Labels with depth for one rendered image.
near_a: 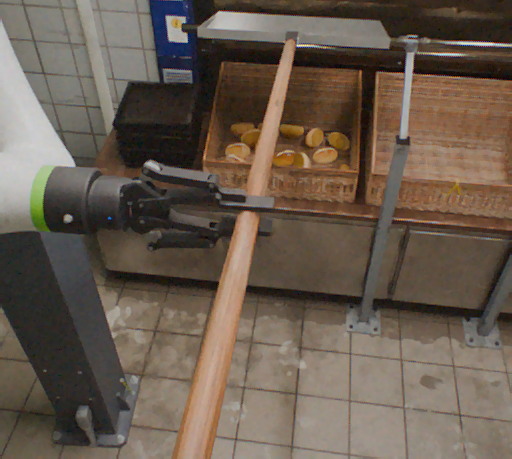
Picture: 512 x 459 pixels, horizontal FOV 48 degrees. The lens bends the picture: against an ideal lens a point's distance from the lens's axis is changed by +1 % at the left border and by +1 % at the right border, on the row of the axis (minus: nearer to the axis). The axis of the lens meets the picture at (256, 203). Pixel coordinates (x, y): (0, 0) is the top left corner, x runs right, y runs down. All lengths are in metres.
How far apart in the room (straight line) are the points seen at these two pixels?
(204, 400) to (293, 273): 1.87
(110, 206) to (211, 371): 0.32
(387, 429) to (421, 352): 0.37
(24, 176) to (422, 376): 1.89
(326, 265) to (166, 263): 0.66
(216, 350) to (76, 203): 0.32
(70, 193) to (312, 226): 1.46
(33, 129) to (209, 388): 0.55
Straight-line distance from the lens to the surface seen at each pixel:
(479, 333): 2.57
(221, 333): 0.56
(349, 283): 2.38
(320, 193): 2.08
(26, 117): 0.94
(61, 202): 0.78
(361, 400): 2.32
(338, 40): 1.72
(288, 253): 2.26
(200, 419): 0.49
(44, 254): 1.48
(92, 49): 2.51
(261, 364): 2.36
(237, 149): 2.24
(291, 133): 2.33
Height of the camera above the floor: 2.04
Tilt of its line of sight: 44 degrees down
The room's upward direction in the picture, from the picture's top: straight up
